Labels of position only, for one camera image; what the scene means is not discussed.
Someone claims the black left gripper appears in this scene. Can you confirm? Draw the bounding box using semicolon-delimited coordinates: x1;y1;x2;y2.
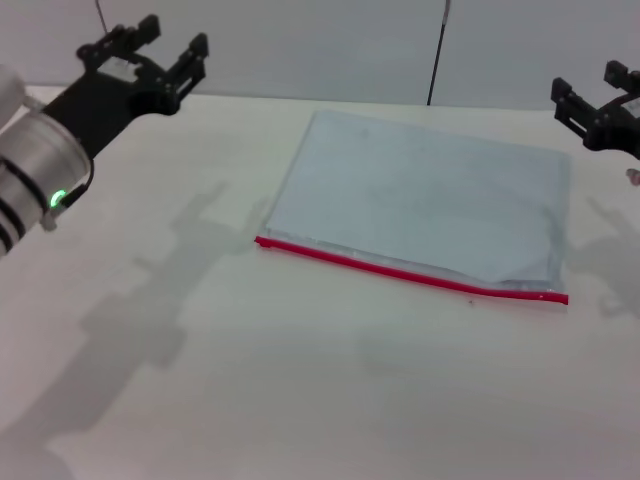
42;14;209;161

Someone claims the thin black left wrist cable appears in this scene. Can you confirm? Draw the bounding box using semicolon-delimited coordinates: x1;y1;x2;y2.
62;158;96;209

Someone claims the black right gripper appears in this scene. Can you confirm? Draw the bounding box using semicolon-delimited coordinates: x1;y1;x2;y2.
551;59;640;161

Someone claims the translucent document bag red zipper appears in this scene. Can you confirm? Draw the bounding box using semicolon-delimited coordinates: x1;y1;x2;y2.
254;109;572;307

